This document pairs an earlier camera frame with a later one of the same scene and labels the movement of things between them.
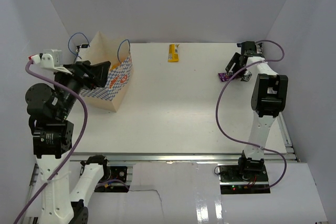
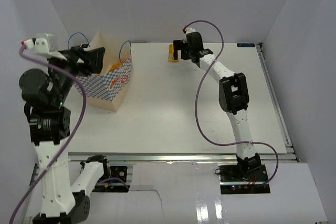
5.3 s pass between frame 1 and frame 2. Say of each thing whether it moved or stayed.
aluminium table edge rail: stayed
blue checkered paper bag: stayed
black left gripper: moved
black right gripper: moved
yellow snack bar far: stayed
